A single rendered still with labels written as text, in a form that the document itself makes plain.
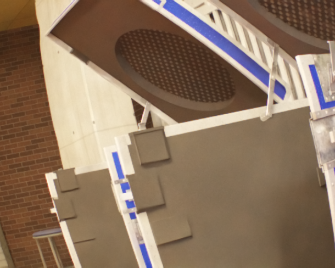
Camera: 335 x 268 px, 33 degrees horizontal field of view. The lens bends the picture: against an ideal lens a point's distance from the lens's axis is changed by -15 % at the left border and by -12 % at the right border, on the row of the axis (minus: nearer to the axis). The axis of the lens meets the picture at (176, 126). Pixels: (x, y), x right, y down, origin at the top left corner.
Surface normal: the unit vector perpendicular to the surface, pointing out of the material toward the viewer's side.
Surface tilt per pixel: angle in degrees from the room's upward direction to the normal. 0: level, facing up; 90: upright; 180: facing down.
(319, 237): 90
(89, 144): 90
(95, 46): 136
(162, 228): 90
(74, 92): 90
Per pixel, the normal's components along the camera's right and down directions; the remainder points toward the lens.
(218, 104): -0.63, -0.58
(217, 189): 0.51, -0.21
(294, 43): -0.36, 0.83
